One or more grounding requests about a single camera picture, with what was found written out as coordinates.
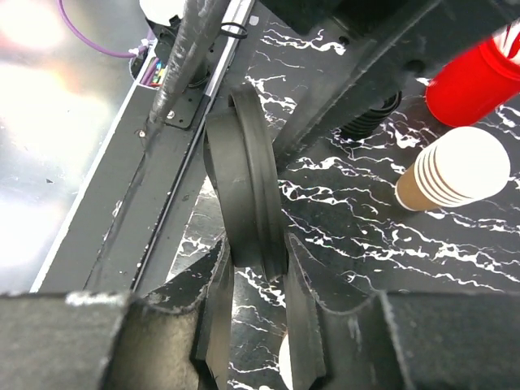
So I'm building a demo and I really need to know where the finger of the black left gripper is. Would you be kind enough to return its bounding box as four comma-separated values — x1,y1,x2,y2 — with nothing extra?
149,0,228,125
274,1,519,158

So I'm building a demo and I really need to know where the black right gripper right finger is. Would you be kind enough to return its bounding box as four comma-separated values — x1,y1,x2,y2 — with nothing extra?
284,234,519,389

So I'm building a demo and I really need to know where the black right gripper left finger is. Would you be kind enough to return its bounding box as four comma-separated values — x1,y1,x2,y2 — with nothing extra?
1,239,233,389

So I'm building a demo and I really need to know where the stack of paper cups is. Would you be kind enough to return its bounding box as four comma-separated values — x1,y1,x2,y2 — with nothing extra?
395,126,510,211

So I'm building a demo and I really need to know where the single black cup lid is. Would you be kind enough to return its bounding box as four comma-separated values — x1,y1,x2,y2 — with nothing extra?
204,84,288,280

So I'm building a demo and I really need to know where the single paper cup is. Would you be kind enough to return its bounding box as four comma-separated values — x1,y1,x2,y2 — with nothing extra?
278,334,293,390

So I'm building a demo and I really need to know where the red cup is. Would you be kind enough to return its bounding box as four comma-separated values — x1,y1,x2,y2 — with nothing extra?
425,21,519,127

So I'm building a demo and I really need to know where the stack of black lids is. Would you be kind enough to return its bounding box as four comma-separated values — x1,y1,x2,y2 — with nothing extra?
340,91,402,140

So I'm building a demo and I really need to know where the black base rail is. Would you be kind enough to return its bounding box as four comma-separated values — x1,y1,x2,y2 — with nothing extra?
30,0,257,296

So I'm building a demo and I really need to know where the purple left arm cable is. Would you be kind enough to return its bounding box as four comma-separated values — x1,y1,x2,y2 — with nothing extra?
56,0,143,60

